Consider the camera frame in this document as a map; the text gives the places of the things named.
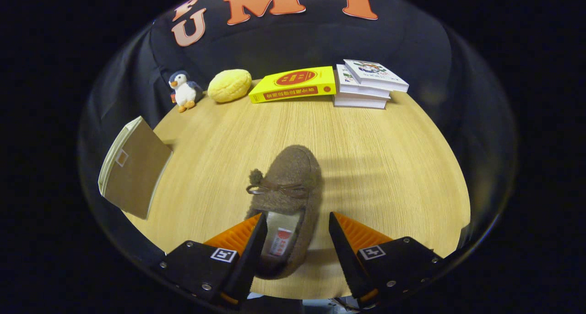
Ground penguin plush toy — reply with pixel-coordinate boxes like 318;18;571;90
168;70;204;113

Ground yellow book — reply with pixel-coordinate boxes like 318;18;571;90
249;66;336;104

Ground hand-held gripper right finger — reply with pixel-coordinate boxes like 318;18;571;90
328;211;443;308

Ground yellow plush bun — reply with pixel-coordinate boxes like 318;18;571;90
207;69;252;103

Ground brown fuzzy shoe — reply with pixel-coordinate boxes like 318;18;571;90
245;145;323;279

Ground cream fabric storage box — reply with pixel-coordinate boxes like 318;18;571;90
98;116;174;220

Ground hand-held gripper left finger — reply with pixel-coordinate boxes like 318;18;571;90
158;212;268;306

